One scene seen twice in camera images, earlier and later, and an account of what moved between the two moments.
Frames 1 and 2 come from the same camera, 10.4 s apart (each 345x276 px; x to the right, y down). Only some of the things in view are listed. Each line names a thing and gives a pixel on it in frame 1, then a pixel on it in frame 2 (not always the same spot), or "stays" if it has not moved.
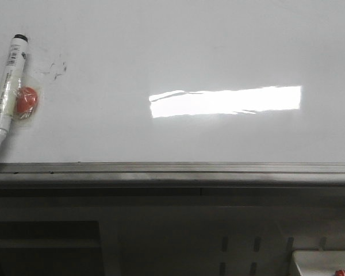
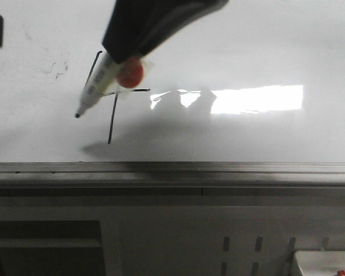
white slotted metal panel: x=232 y=241 stays
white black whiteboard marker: x=8 y=94 -> x=104 y=81
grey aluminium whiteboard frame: x=173 y=179 stays
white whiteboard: x=179 y=81 stays
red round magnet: x=26 y=100 -> x=130 y=74
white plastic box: x=325 y=263 stays
